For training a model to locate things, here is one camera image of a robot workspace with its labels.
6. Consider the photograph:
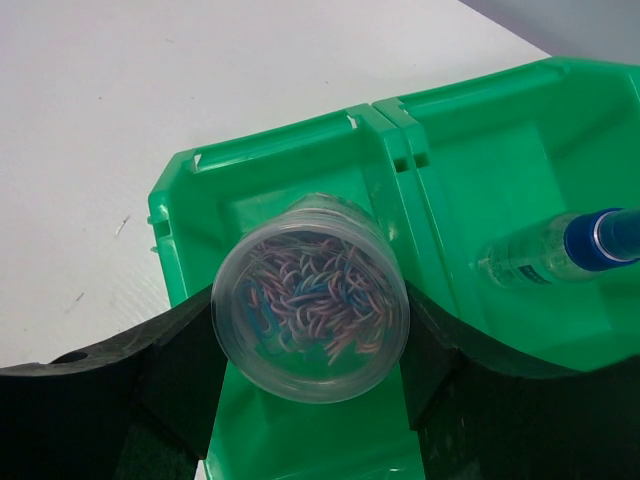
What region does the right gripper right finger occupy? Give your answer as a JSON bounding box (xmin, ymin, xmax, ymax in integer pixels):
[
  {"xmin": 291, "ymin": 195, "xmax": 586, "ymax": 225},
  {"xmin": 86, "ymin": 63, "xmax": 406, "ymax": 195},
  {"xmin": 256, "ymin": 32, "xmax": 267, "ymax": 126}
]
[{"xmin": 400, "ymin": 285, "xmax": 639, "ymax": 479}]

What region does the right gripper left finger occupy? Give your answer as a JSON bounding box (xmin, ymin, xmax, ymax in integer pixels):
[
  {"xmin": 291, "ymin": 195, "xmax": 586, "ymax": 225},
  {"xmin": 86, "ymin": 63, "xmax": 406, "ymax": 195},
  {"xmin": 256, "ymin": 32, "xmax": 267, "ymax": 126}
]
[{"xmin": 1, "ymin": 289, "xmax": 227, "ymax": 479}]

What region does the clear tub of paperclips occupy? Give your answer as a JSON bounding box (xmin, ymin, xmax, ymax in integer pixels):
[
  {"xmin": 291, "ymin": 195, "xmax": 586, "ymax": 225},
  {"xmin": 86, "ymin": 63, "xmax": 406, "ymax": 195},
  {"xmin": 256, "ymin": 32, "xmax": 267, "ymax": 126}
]
[{"xmin": 212, "ymin": 193, "xmax": 409, "ymax": 404}]

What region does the small blue-capped bottle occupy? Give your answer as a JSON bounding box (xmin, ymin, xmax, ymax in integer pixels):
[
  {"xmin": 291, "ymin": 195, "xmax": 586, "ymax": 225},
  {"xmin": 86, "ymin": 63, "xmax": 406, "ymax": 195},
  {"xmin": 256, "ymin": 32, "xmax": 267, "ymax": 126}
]
[{"xmin": 477, "ymin": 208, "xmax": 639, "ymax": 288}]

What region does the green four-compartment bin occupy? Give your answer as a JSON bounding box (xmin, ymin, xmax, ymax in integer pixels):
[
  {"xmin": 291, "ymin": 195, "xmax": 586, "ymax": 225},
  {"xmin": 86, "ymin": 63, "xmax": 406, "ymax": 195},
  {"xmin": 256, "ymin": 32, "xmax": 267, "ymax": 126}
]
[{"xmin": 148, "ymin": 57, "xmax": 639, "ymax": 479}]

